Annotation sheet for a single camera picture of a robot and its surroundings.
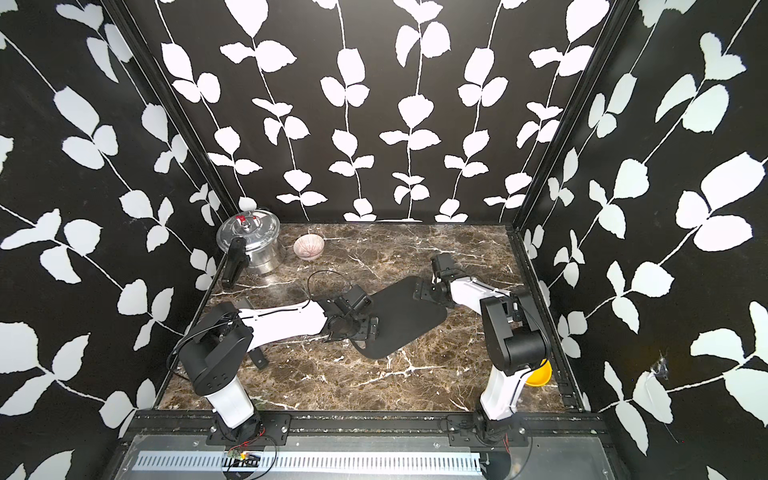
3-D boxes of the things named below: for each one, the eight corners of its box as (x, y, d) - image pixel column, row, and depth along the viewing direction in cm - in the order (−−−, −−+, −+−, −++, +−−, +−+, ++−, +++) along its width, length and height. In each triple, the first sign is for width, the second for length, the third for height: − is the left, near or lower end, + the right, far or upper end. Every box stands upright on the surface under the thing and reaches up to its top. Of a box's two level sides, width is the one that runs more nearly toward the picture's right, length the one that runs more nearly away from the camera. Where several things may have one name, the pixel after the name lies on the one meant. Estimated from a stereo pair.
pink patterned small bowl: (294, 260, 110) (291, 253, 107) (299, 241, 117) (296, 233, 113) (322, 260, 110) (320, 253, 107) (326, 241, 117) (324, 233, 113)
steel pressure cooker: (226, 263, 110) (204, 233, 97) (258, 230, 121) (243, 199, 108) (271, 281, 105) (255, 252, 92) (300, 244, 116) (290, 214, 103)
